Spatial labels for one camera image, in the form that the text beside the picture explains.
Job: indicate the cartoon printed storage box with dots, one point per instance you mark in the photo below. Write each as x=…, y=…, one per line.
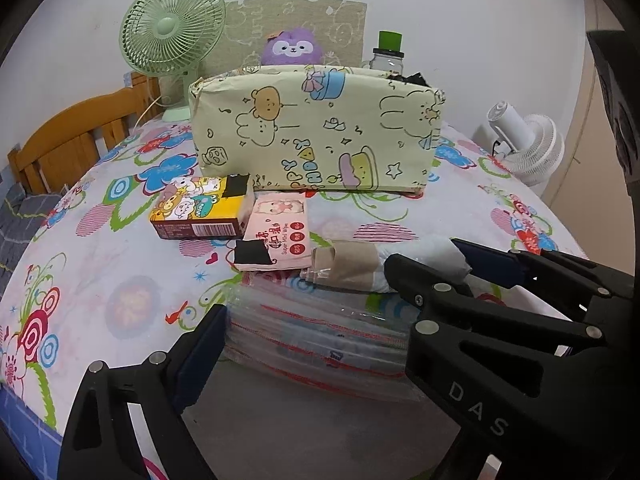
x=300, y=135

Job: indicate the yellow cartoon tissue pack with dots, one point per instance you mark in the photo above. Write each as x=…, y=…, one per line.
x=190, y=210

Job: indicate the printed cardboard sheet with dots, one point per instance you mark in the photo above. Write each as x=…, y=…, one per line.
x=240, y=35

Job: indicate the pink wet wipe pack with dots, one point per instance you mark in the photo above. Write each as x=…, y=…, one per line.
x=280, y=230

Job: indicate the grey plaid pillow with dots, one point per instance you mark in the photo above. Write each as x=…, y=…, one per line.
x=25, y=220

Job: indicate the white standing fan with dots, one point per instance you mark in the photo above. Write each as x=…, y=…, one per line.
x=535, y=150

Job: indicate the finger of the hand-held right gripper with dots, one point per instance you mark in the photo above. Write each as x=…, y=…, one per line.
x=495, y=260
x=435, y=305

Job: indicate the white cloth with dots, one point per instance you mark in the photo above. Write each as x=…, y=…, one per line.
x=425, y=252

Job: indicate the clear plastic pack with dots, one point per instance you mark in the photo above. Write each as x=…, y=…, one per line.
x=320, y=340

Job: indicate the blue bed sheet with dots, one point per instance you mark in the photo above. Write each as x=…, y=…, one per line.
x=25, y=420

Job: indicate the glass jar with green lid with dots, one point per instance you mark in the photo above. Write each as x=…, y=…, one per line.
x=387, y=57

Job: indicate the beige door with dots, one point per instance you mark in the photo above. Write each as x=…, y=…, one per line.
x=580, y=200

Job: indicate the beige folded sock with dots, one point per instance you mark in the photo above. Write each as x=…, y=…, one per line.
x=350, y=265

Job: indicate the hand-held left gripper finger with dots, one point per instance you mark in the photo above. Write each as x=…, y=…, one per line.
x=200, y=360

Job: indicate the purple plush toy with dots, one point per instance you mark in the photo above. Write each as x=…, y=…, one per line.
x=292, y=47

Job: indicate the wooden headboard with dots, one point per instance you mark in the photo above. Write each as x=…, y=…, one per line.
x=75, y=135

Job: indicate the green desk fan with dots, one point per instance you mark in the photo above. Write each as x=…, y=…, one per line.
x=167, y=27

